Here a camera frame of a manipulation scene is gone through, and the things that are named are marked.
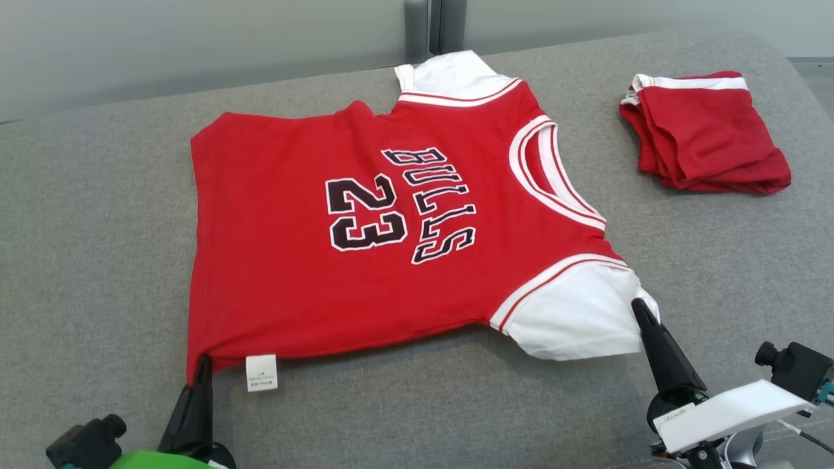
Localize red shorts with white stripe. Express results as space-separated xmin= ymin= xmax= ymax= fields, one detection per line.
xmin=618 ymin=70 xmax=793 ymax=195

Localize grey metal partition post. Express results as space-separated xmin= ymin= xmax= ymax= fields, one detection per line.
xmin=403 ymin=0 xmax=468 ymax=64

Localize red Bulls jersey white sleeves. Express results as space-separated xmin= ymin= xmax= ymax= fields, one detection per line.
xmin=186 ymin=50 xmax=661 ymax=393

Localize thin black cable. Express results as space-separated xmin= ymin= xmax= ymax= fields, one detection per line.
xmin=775 ymin=417 xmax=834 ymax=457

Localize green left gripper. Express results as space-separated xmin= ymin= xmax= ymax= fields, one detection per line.
xmin=106 ymin=354 xmax=220 ymax=469

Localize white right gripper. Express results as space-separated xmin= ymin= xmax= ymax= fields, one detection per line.
xmin=631 ymin=298 xmax=816 ymax=455

